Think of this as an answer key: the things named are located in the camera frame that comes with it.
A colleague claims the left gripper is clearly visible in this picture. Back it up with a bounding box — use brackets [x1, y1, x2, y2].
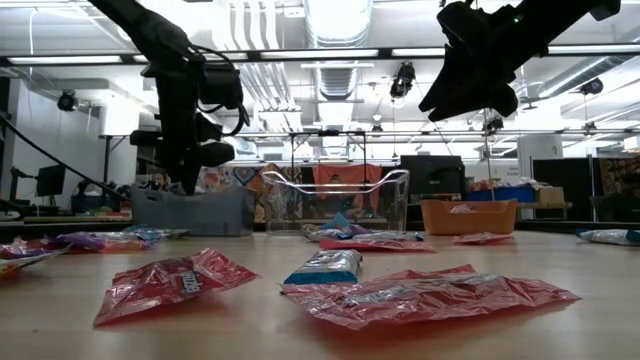
[129, 69, 236, 195]

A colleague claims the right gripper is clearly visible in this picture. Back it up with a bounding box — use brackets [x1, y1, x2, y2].
[418, 0, 521, 123]

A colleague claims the blue and white candy bar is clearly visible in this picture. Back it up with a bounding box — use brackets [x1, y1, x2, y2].
[302, 227, 351, 242]
[283, 248, 364, 286]
[575, 227, 640, 247]

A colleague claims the purple and orange candy packet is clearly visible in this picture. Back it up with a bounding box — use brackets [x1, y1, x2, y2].
[0, 249, 69, 277]

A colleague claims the person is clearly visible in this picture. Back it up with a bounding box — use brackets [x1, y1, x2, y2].
[149, 172, 171, 194]

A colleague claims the grey plastic bin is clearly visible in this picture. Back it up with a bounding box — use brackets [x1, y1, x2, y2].
[130, 185, 257, 238]

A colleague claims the large black screen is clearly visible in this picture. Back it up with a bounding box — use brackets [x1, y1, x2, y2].
[399, 154, 466, 197]

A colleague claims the clear plastic bin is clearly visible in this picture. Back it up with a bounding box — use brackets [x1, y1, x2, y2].
[260, 168, 411, 236]

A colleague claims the blue storage bin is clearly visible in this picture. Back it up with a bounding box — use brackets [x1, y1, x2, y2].
[467, 186, 537, 204]

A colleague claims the wooden top table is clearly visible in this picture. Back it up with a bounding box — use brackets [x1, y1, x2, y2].
[22, 213, 134, 225]

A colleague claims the orange plastic bin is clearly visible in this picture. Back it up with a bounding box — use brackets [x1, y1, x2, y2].
[420, 198, 520, 236]

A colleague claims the orange cloth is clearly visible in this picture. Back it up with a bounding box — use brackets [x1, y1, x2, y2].
[312, 163, 384, 211]

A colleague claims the black monitor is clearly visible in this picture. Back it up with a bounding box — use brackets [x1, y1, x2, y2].
[35, 164, 67, 198]

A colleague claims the cardboard box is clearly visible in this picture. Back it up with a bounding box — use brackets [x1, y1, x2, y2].
[534, 185, 566, 205]

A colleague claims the black cabinet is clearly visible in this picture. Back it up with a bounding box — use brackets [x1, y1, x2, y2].
[532, 157, 596, 221]

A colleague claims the black ceiling camera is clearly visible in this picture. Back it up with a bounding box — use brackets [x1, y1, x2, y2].
[56, 89, 79, 112]
[579, 77, 605, 96]
[389, 60, 417, 100]

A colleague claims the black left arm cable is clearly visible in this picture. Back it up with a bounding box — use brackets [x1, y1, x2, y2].
[189, 43, 251, 139]

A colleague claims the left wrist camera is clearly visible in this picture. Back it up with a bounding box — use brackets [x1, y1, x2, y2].
[199, 62, 245, 112]

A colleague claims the silver ventilation duct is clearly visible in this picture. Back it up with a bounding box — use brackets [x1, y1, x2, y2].
[302, 0, 374, 101]

